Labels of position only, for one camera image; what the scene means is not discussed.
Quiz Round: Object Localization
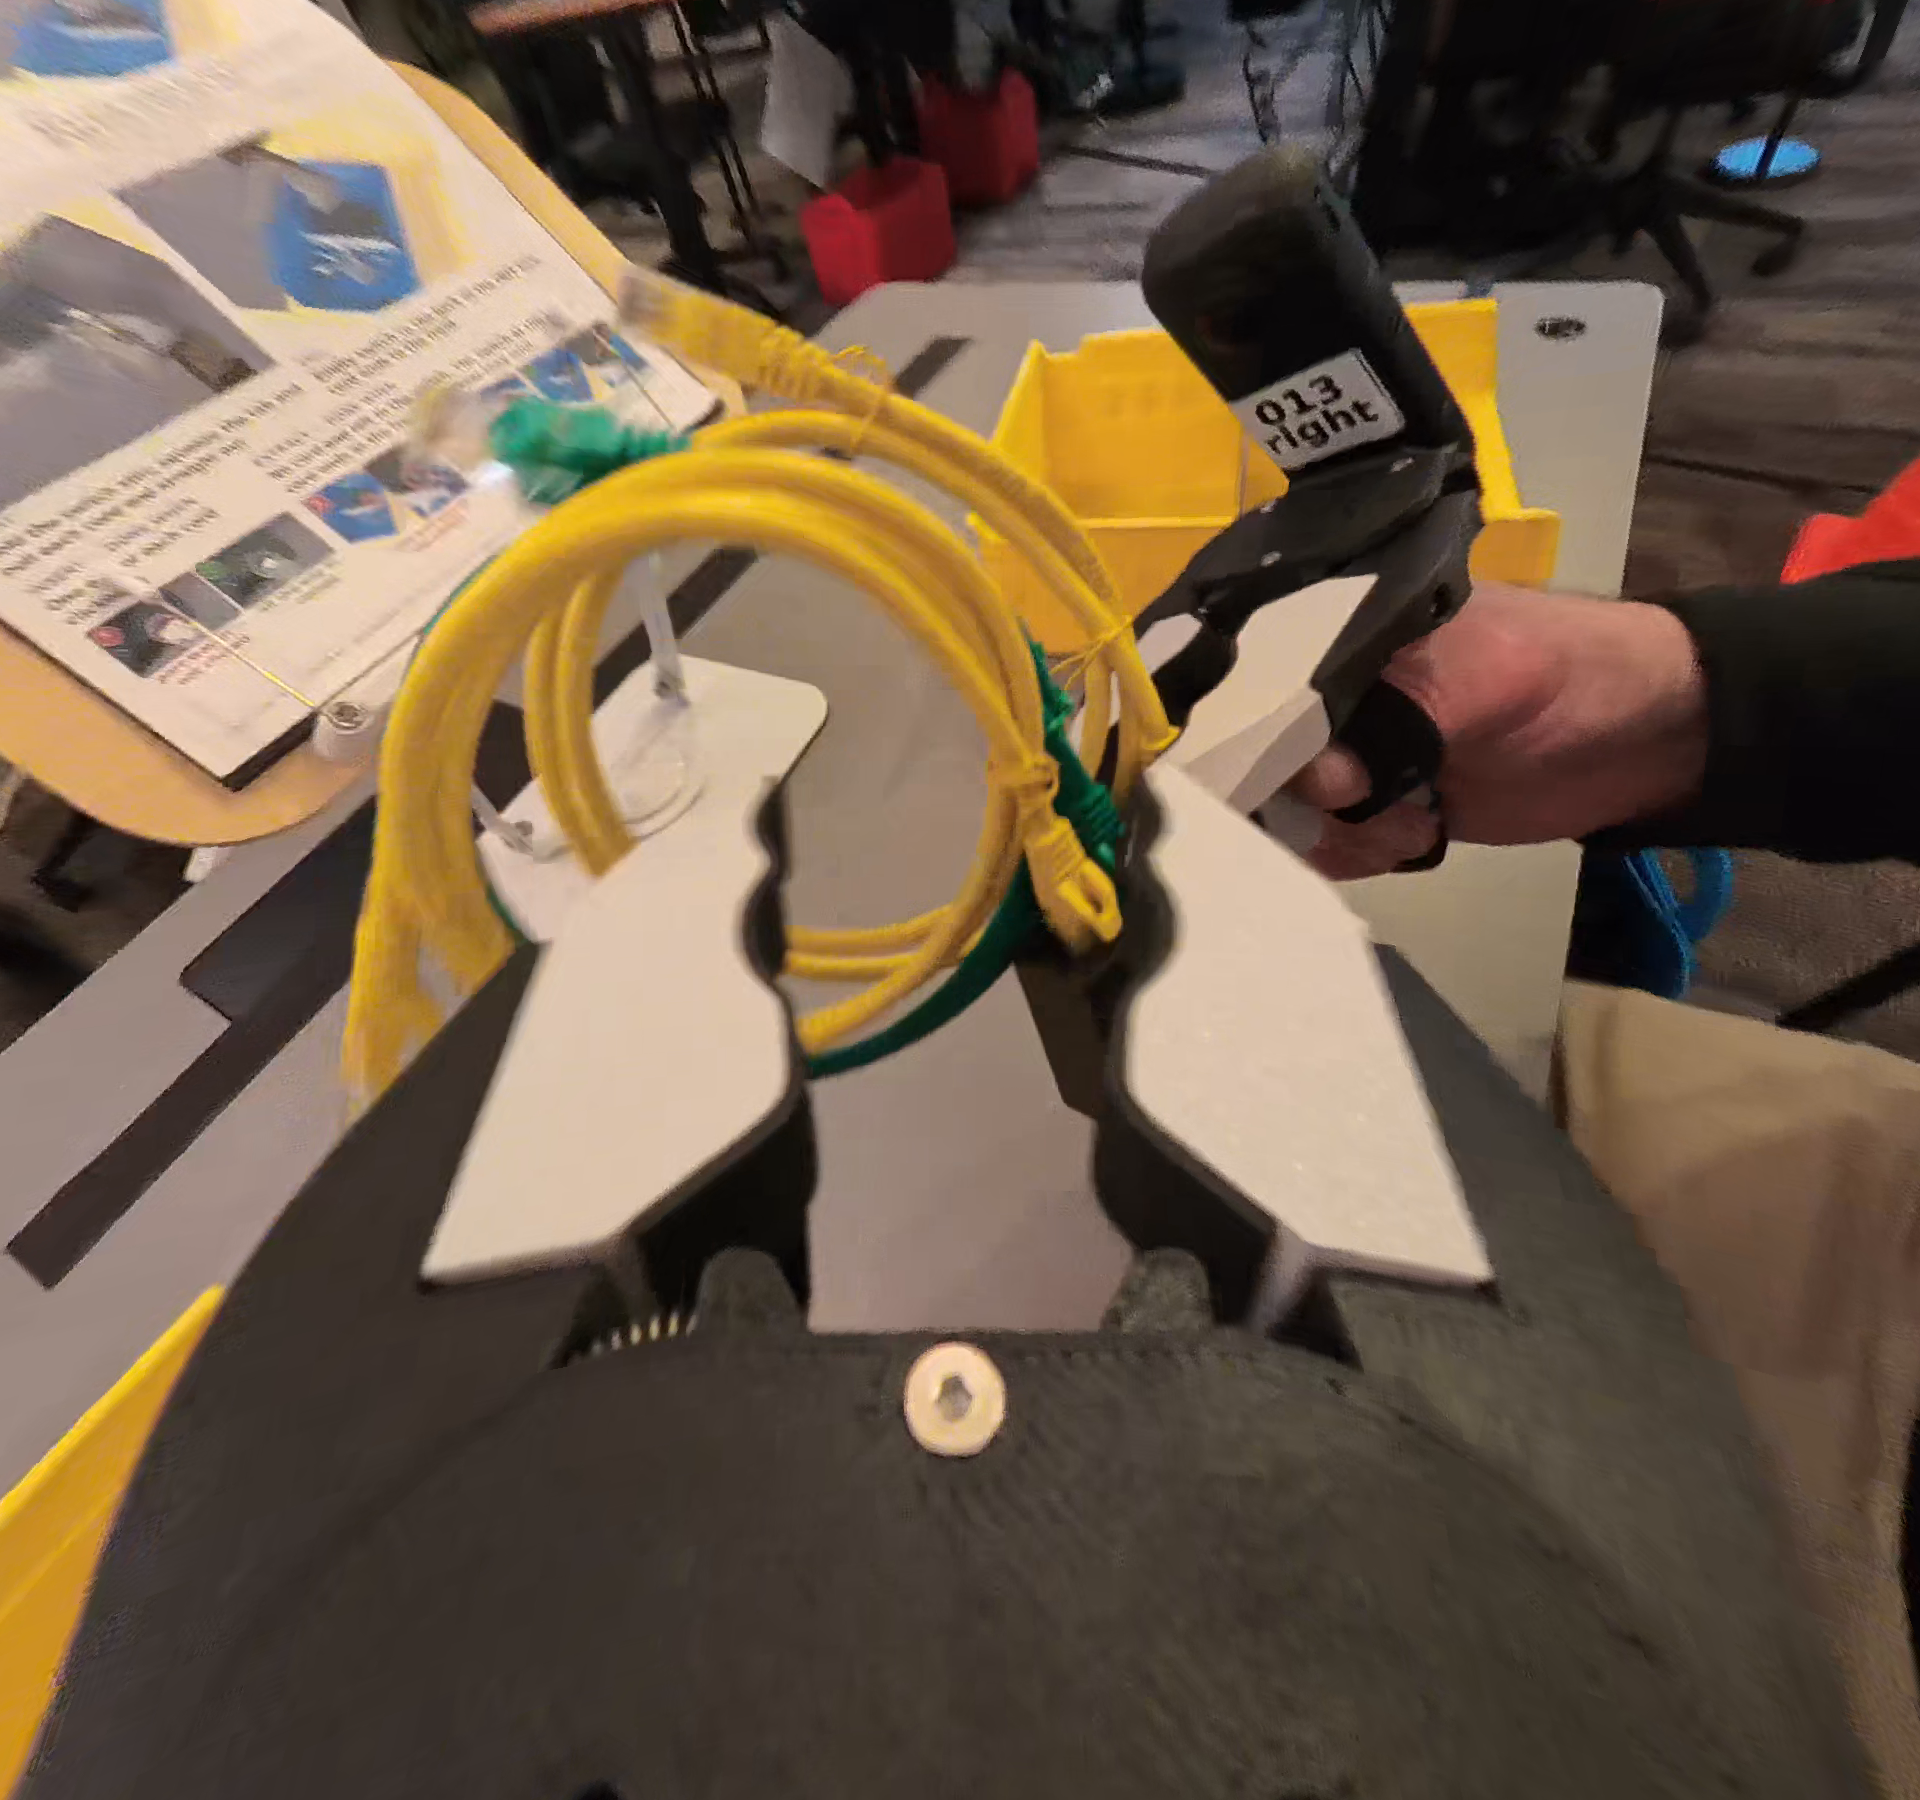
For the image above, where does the red storage bin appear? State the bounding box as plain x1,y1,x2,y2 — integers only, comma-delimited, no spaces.
801,156,955,307
918,66,1043,209

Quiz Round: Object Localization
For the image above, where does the red fabric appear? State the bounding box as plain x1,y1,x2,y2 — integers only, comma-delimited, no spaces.
1784,465,1920,585

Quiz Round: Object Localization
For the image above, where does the blue strap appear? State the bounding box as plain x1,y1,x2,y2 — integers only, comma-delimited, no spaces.
1577,845,1737,1000

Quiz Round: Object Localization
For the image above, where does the yellow ethernet cable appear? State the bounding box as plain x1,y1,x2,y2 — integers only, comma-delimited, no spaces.
340,273,1186,1113

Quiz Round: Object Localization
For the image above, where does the printed instruction sheet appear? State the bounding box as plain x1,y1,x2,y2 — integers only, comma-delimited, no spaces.
0,0,724,789

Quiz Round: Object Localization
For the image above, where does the red black office chair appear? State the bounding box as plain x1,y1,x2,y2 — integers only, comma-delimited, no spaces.
1611,0,1920,347

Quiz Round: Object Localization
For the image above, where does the light wooden display board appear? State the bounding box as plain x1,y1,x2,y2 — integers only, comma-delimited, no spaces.
0,60,753,848

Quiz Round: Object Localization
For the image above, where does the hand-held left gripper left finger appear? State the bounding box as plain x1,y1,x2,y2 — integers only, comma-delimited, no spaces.
420,775,820,1286

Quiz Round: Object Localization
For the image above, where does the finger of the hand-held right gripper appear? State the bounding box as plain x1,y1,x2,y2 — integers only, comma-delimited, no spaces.
1200,573,1382,814

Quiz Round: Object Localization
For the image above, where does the yellow plastic bin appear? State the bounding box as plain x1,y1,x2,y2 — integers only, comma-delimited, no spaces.
0,1282,228,1741
966,300,1564,648

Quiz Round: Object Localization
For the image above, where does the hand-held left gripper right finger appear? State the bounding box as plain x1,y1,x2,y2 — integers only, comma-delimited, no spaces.
1049,763,1495,1330

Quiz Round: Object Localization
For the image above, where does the person's right hand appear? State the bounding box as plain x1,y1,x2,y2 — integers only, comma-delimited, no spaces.
1288,589,1717,883

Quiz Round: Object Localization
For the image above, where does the person's khaki trouser leg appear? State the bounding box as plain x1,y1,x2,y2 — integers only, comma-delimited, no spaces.
1553,984,1920,1800

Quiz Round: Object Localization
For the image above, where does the green ethernet cable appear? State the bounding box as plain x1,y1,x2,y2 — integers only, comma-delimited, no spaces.
485,397,1127,1083

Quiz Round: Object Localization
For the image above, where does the person's right forearm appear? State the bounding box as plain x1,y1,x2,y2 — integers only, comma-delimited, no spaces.
1589,562,1920,868

